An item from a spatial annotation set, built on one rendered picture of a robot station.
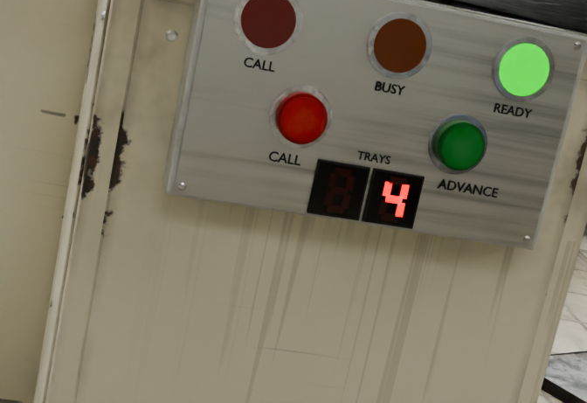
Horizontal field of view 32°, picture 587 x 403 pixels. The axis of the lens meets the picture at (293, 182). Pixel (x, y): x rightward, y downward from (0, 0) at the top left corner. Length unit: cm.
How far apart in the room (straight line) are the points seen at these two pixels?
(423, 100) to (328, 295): 15
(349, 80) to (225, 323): 18
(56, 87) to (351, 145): 76
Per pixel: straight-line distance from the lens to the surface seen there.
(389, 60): 62
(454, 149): 63
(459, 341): 72
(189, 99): 60
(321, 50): 61
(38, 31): 132
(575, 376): 261
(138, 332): 67
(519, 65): 64
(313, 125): 60
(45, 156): 135
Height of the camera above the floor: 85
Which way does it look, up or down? 12 degrees down
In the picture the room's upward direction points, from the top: 12 degrees clockwise
